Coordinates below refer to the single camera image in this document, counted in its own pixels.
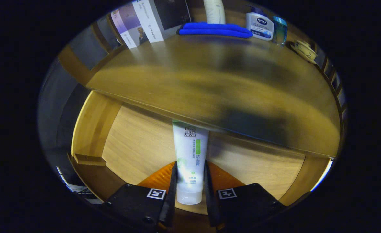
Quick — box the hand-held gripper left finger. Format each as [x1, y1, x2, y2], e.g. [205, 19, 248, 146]
[101, 161, 178, 233]

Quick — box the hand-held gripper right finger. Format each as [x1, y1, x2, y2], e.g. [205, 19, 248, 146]
[203, 160, 286, 228]

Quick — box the brown wooden drawer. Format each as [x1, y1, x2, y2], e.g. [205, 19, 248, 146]
[67, 90, 332, 233]

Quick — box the white and green cleanser tube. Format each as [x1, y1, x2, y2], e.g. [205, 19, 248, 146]
[172, 119, 209, 205]

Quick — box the brown wooden countertop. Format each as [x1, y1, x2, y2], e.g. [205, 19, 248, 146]
[58, 32, 341, 158]

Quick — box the brown wooden cabinet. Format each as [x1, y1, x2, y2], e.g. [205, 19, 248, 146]
[58, 0, 348, 159]

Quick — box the black backdrop cloth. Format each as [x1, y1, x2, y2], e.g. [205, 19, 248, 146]
[37, 58, 81, 156]

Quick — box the beige lidded teacup with saucer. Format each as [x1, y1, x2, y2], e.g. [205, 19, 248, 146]
[290, 39, 318, 64]

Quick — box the teal slim bottle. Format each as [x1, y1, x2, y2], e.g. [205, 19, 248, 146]
[272, 16, 288, 45]

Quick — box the purple book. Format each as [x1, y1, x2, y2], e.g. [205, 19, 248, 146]
[110, 3, 149, 49]

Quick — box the blue folded cloth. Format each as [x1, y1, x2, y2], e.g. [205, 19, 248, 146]
[177, 22, 253, 38]

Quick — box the white bottle with blue cap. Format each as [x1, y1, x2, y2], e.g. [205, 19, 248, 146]
[245, 6, 274, 41]

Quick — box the white and black book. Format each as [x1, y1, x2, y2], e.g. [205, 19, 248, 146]
[132, 0, 191, 43]

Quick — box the white pump bottle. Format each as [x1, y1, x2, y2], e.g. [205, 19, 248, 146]
[203, 0, 226, 24]

